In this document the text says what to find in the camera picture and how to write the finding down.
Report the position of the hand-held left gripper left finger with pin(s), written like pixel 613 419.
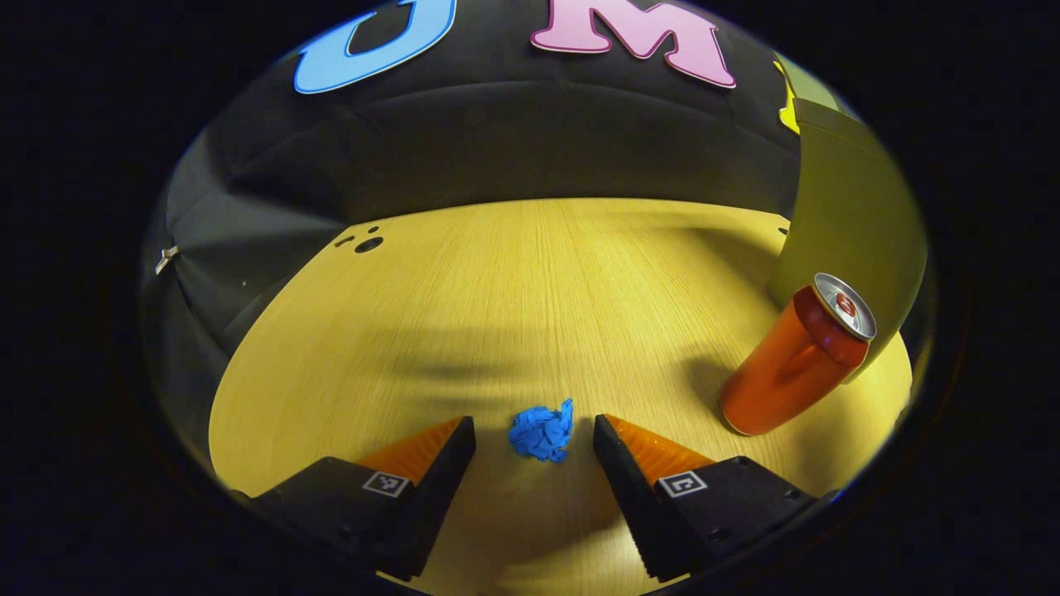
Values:
pixel 431 497

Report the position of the black backdrop cloth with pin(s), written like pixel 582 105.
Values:
pixel 538 141

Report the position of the wooden desktop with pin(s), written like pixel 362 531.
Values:
pixel 530 314

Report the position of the green desktop garbage bin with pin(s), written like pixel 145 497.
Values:
pixel 853 215

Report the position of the orange pop can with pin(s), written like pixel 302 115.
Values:
pixel 787 372

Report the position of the blue paper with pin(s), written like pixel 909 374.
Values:
pixel 540 432

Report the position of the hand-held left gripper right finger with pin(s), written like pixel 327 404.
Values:
pixel 629 497

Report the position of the small silver clip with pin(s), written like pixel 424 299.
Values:
pixel 166 258

